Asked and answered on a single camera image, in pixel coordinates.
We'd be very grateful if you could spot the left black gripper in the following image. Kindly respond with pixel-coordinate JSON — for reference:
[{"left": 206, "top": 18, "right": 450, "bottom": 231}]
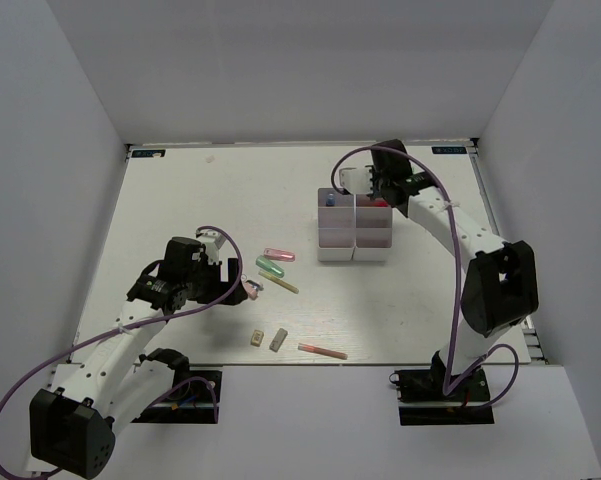
[{"left": 184, "top": 256, "right": 248, "bottom": 305}]

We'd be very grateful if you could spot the black pink highlighter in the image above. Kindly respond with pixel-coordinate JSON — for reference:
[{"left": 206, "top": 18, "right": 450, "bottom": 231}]
[{"left": 368, "top": 199, "right": 389, "bottom": 208}]

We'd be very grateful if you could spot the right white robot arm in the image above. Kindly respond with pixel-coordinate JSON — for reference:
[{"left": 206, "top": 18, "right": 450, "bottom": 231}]
[{"left": 370, "top": 140, "right": 539, "bottom": 399}]

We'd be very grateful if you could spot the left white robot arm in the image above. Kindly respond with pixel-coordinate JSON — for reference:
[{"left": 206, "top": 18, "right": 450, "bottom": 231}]
[{"left": 29, "top": 227, "right": 247, "bottom": 479}]

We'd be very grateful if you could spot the green translucent tube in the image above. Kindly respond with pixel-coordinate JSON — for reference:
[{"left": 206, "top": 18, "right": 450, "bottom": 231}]
[{"left": 255, "top": 255, "right": 285, "bottom": 278}]

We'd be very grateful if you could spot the pink translucent tube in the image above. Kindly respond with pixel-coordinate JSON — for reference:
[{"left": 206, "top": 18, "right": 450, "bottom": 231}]
[{"left": 263, "top": 248, "right": 296, "bottom": 262}]

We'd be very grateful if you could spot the yellow marker pen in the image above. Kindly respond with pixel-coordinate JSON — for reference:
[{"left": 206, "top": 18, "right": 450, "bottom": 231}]
[{"left": 258, "top": 271, "right": 299, "bottom": 294}]

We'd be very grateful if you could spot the right blue table label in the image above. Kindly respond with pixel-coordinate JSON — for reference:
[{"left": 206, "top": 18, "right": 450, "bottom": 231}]
[{"left": 431, "top": 145, "right": 467, "bottom": 155}]

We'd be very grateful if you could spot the blue table label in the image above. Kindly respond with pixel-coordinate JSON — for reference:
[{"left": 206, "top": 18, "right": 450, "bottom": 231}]
[
  {"left": 431, "top": 145, "right": 467, "bottom": 155},
  {"left": 131, "top": 149, "right": 166, "bottom": 158}
]

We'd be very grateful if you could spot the right white organizer bin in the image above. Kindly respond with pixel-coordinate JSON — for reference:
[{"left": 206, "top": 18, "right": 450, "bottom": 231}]
[{"left": 353, "top": 195, "right": 393, "bottom": 262}]

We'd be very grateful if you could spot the white organizer bin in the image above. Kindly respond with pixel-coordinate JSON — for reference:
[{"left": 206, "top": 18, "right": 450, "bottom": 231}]
[
  {"left": 317, "top": 188, "right": 355, "bottom": 262},
  {"left": 353, "top": 195, "right": 393, "bottom": 262}
]

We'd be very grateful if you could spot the tan small eraser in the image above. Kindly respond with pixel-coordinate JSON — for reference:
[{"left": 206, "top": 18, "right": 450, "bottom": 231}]
[{"left": 250, "top": 330, "right": 264, "bottom": 347}]

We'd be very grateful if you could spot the grey eraser block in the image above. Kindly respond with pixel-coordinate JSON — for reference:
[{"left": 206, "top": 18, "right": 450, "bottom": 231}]
[{"left": 269, "top": 328, "right": 288, "bottom": 352}]

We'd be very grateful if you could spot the left white organizer bin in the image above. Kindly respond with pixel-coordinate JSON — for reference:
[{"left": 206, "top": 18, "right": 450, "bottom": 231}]
[{"left": 317, "top": 188, "right": 355, "bottom": 262}]

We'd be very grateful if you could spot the orange marker pen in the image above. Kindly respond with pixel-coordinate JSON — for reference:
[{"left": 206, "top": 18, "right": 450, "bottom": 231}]
[{"left": 298, "top": 343, "right": 348, "bottom": 360}]

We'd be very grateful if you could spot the left blue table label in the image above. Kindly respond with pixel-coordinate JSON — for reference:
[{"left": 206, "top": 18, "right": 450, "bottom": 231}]
[{"left": 131, "top": 149, "right": 166, "bottom": 158}]

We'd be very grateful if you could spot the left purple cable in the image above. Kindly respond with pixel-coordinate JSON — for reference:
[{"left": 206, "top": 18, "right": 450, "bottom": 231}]
[{"left": 0, "top": 224, "right": 245, "bottom": 479}]

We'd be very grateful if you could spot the purple cable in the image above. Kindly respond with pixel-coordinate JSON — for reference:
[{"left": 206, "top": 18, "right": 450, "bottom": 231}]
[
  {"left": 0, "top": 224, "right": 245, "bottom": 479},
  {"left": 330, "top": 146, "right": 520, "bottom": 416}
]

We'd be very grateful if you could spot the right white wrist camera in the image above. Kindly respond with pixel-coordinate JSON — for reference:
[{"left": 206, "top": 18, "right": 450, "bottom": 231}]
[{"left": 338, "top": 166, "right": 373, "bottom": 195}]

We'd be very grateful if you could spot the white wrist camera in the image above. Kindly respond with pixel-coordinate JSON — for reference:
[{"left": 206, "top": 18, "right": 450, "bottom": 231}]
[
  {"left": 195, "top": 228, "right": 226, "bottom": 265},
  {"left": 338, "top": 166, "right": 373, "bottom": 195}
]

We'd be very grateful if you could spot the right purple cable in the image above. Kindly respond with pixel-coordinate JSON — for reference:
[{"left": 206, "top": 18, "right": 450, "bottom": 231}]
[{"left": 330, "top": 146, "right": 520, "bottom": 416}]

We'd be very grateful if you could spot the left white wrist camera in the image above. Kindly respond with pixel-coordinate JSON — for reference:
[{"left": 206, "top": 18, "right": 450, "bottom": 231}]
[{"left": 195, "top": 228, "right": 226, "bottom": 265}]

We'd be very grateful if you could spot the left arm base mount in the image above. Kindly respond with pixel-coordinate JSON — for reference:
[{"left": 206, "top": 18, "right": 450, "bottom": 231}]
[{"left": 133, "top": 367, "right": 223, "bottom": 425}]

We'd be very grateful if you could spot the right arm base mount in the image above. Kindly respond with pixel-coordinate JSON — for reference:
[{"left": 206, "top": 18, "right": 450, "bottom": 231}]
[{"left": 389, "top": 369, "right": 495, "bottom": 426}]

